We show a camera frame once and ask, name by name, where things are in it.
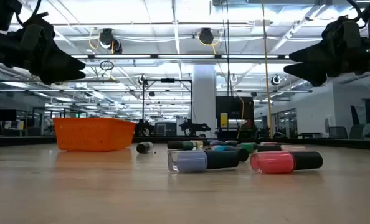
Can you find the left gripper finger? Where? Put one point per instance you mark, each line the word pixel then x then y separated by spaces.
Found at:
pixel 58 59
pixel 57 77

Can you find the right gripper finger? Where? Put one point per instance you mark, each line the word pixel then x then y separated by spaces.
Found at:
pixel 312 73
pixel 319 54

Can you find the red nail polish bottle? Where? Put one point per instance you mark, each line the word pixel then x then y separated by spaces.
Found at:
pixel 272 162

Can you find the green nail polish bottle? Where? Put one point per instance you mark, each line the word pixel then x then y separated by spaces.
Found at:
pixel 245 147

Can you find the bright blue nail polish bottle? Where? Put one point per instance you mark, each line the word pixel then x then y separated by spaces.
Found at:
pixel 242 154

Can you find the white nail polish bottle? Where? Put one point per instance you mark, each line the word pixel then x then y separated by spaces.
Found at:
pixel 144 147

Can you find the dark green glitter nail polish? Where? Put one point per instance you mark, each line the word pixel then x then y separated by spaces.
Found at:
pixel 180 145

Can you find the lavender nail polish bottle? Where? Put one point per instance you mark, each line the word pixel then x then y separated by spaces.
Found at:
pixel 188 161

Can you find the black background robot arm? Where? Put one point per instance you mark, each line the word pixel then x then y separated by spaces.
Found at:
pixel 194 127
pixel 144 128

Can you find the plum nail polish bottle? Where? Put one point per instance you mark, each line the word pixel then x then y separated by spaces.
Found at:
pixel 217 143

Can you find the yellow nail polish bottle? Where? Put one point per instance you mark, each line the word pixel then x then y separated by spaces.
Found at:
pixel 198 144

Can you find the black computer monitor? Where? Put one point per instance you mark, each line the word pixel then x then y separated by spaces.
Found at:
pixel 5 114

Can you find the grey mesh office chair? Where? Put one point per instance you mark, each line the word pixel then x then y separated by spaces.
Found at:
pixel 338 132
pixel 356 132

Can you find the orange plastic basket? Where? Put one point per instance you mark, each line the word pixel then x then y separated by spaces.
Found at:
pixel 91 133

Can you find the black equipment cabinet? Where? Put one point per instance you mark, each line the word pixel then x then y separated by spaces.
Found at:
pixel 235 105

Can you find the white building pillar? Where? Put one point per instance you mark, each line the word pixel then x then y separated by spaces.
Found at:
pixel 204 99

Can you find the long ceiling light bar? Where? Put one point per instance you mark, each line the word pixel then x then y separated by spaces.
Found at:
pixel 185 56

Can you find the black aluminium rig frame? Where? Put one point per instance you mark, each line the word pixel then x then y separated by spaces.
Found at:
pixel 167 80

